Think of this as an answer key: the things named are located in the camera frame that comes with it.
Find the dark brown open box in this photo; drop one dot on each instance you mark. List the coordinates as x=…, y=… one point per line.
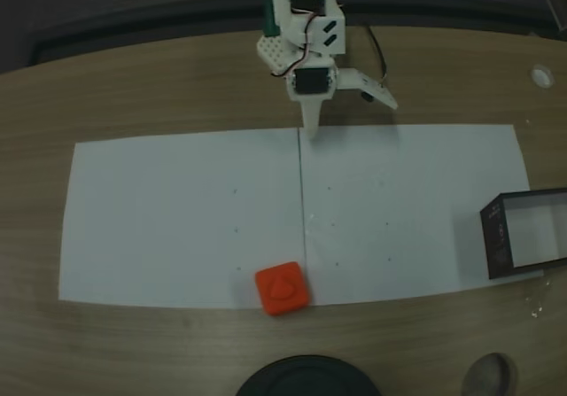
x=496, y=236

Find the orange square block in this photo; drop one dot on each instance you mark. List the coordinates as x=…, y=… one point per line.
x=282, y=287

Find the green circuit board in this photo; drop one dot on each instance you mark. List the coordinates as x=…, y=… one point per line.
x=270, y=21

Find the white wrist camera mount plate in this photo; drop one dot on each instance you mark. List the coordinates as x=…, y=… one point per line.
x=354, y=81

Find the black round stand base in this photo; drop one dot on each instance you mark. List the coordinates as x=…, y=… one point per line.
x=305, y=378

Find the white paper sheet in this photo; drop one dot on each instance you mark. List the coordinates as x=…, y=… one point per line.
x=390, y=201
x=155, y=219

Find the small white round cap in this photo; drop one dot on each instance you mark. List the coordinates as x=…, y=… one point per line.
x=541, y=76

